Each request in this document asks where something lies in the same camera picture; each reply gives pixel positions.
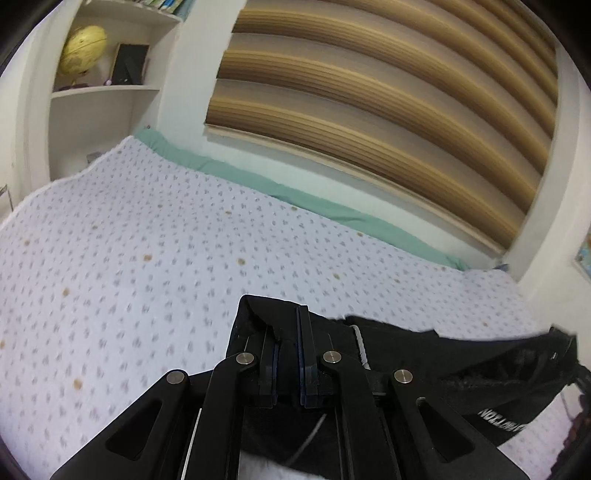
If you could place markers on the yellow globe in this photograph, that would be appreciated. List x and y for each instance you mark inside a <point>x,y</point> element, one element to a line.
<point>83,46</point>

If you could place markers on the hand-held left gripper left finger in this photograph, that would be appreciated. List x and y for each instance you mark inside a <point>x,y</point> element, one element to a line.
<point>268,392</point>

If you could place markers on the wall map poster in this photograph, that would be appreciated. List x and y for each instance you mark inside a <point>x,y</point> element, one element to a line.
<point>584,258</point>

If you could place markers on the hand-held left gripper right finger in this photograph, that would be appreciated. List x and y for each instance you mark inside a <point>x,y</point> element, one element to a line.
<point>307,387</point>

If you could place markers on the white bookshelf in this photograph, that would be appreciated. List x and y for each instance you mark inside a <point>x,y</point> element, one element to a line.
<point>106,91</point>

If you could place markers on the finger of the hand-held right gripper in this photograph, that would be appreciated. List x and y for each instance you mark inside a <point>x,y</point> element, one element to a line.
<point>564,344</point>

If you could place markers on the black hooded jacket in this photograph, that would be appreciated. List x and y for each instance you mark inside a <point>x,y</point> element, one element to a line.
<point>461,355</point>

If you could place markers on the row of books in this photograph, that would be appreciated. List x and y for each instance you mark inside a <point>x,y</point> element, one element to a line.
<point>161,5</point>

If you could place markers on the white dotted bedspread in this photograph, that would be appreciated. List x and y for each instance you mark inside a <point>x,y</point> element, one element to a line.
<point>138,230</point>

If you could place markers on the green bed sheet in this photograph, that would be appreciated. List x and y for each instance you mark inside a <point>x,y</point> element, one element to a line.
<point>277,189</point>

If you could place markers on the black picture frame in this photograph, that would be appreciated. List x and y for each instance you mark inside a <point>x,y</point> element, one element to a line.
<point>129,64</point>

